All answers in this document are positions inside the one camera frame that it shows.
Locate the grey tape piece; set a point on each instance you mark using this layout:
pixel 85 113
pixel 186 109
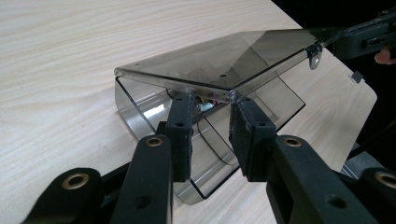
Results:
pixel 356 77

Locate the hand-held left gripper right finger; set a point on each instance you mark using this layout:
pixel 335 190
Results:
pixel 299 186

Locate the clear plastic compartment box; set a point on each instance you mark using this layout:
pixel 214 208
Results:
pixel 218 62

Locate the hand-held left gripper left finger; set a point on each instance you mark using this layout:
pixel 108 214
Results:
pixel 149 180

